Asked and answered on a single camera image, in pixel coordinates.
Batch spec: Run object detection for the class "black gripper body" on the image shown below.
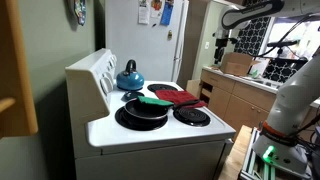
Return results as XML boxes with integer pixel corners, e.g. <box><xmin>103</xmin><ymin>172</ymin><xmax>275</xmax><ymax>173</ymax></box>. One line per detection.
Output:
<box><xmin>214</xmin><ymin>38</ymin><xmax>229</xmax><ymax>60</ymax></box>

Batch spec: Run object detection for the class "red pink terry cloth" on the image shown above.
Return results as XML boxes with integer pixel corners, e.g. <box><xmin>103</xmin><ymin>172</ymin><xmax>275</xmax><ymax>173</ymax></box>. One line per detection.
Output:
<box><xmin>154</xmin><ymin>89</ymin><xmax>208</xmax><ymax>109</ymax></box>

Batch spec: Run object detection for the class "green cloth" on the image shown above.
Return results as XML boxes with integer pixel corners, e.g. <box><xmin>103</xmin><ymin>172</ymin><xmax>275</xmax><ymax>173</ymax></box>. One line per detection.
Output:
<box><xmin>137</xmin><ymin>95</ymin><xmax>175</xmax><ymax>108</ymax></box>

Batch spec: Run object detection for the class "large cardboard box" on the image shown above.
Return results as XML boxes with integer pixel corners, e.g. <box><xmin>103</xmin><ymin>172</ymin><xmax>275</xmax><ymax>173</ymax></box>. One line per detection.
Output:
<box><xmin>219</xmin><ymin>52</ymin><xmax>261</xmax><ymax>77</ymax></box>

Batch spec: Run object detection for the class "black white patterned panel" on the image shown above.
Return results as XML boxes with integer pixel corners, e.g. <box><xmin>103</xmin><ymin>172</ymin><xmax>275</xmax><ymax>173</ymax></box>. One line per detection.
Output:
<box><xmin>233</xmin><ymin>16</ymin><xmax>273</xmax><ymax>56</ymax></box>
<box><xmin>262</xmin><ymin>58</ymin><xmax>309</xmax><ymax>84</ymax></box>

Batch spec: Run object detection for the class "light wood counter cabinet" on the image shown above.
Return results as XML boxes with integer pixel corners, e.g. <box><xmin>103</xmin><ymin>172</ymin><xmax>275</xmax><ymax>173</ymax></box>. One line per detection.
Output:
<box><xmin>199</xmin><ymin>66</ymin><xmax>320</xmax><ymax>141</ymax></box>

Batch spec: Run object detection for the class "black coil stove burner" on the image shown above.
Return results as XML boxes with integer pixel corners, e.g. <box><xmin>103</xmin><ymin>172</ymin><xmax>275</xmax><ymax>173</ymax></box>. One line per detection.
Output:
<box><xmin>114</xmin><ymin>105</ymin><xmax>169</xmax><ymax>132</ymax></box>
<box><xmin>146</xmin><ymin>83</ymin><xmax>179</xmax><ymax>94</ymax></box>
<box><xmin>172</xmin><ymin>106</ymin><xmax>212</xmax><ymax>128</ymax></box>

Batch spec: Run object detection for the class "blue paper sheet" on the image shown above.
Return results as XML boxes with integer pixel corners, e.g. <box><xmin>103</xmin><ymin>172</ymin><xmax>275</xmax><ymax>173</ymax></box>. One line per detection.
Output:
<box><xmin>160</xmin><ymin>0</ymin><xmax>175</xmax><ymax>27</ymax></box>

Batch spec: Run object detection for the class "paper with orange picture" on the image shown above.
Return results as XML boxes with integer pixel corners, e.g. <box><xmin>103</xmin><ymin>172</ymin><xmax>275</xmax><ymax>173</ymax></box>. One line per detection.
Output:
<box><xmin>149</xmin><ymin>0</ymin><xmax>165</xmax><ymax>19</ymax></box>

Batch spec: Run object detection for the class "white refrigerator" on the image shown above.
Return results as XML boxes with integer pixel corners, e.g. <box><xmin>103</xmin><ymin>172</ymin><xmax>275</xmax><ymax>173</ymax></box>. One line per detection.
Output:
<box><xmin>104</xmin><ymin>0</ymin><xmax>190</xmax><ymax>84</ymax></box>

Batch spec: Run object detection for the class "white paper note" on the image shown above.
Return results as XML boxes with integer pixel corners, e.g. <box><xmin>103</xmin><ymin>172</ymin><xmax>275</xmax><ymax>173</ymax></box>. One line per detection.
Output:
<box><xmin>138</xmin><ymin>0</ymin><xmax>151</xmax><ymax>25</ymax></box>

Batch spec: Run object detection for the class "black frying pan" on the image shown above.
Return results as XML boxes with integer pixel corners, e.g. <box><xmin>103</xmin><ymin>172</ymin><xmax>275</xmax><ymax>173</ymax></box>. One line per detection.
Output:
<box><xmin>123</xmin><ymin>98</ymin><xmax>201</xmax><ymax>121</ymax></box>

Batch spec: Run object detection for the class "small dark teal round dish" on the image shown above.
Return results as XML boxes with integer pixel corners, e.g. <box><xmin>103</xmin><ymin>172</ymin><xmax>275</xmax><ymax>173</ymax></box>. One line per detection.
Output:
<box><xmin>121</xmin><ymin>91</ymin><xmax>146</xmax><ymax>102</ymax></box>

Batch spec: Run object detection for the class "white electric stove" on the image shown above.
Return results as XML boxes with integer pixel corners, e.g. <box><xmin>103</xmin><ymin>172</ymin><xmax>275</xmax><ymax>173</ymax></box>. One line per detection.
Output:
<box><xmin>64</xmin><ymin>48</ymin><xmax>237</xmax><ymax>180</ymax></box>

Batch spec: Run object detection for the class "white stove control knob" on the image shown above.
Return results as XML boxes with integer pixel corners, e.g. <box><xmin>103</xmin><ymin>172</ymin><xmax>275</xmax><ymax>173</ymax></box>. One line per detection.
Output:
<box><xmin>100</xmin><ymin>77</ymin><xmax>113</xmax><ymax>96</ymax></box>
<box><xmin>104</xmin><ymin>71</ymin><xmax>115</xmax><ymax>87</ymax></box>

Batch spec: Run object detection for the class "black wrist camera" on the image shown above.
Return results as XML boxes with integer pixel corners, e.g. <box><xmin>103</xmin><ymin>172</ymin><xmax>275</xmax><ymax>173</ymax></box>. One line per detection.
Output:
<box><xmin>227</xmin><ymin>36</ymin><xmax>240</xmax><ymax>46</ymax></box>

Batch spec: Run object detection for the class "black camera on stand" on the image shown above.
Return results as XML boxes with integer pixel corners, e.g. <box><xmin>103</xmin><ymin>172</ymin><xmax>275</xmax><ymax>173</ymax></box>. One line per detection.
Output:
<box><xmin>266</xmin><ymin>39</ymin><xmax>301</xmax><ymax>60</ymax></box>

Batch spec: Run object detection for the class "blue kettle with black handle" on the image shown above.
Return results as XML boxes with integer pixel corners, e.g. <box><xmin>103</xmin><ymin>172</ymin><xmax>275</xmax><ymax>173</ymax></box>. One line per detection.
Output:
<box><xmin>115</xmin><ymin>59</ymin><xmax>146</xmax><ymax>92</ymax></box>

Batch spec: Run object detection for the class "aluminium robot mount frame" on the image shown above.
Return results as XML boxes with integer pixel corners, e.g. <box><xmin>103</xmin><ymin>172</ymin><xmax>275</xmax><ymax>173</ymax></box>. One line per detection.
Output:
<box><xmin>239</xmin><ymin>128</ymin><xmax>314</xmax><ymax>180</ymax></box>

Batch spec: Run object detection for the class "colourful wall decoration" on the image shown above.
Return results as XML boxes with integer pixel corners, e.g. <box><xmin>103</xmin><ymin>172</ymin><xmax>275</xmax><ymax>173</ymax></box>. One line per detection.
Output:
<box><xmin>68</xmin><ymin>0</ymin><xmax>88</xmax><ymax>27</ymax></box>

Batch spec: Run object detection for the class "light wooden furniture frame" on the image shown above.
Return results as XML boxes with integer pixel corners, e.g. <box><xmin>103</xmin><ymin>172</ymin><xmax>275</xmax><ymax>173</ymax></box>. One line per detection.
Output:
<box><xmin>0</xmin><ymin>0</ymin><xmax>39</xmax><ymax>139</ymax></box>

